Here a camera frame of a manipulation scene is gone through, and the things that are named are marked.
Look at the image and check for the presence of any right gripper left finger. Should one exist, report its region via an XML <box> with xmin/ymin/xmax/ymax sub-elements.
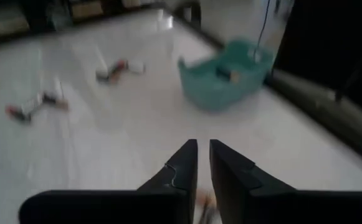
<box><xmin>18</xmin><ymin>139</ymin><xmax>198</xmax><ymax>224</ymax></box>

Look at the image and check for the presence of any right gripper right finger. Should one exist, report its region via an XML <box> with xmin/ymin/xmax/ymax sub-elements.
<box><xmin>209</xmin><ymin>139</ymin><xmax>362</xmax><ymax>224</ymax></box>

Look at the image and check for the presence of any copper black battery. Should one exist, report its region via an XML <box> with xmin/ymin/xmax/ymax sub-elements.
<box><xmin>42</xmin><ymin>92</ymin><xmax>70</xmax><ymax>112</ymax></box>

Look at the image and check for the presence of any red black MAX battery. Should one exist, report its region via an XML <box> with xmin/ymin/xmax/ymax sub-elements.
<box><xmin>107</xmin><ymin>58</ymin><xmax>128</xmax><ymax>84</ymax></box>

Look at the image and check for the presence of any teal plastic basket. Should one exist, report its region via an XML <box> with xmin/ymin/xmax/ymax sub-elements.
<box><xmin>177</xmin><ymin>39</ymin><xmax>275</xmax><ymax>112</ymax></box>

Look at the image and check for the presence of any small black silver battery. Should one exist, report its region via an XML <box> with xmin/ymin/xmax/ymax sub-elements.
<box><xmin>215</xmin><ymin>65</ymin><xmax>241</xmax><ymax>84</ymax></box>

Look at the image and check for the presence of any black folding partition screen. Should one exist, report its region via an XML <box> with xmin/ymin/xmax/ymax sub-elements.
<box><xmin>274</xmin><ymin>0</ymin><xmax>362</xmax><ymax>119</ymax></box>

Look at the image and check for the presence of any black floor cable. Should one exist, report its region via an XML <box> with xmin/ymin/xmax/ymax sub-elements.
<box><xmin>254</xmin><ymin>0</ymin><xmax>272</xmax><ymax>62</ymax></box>

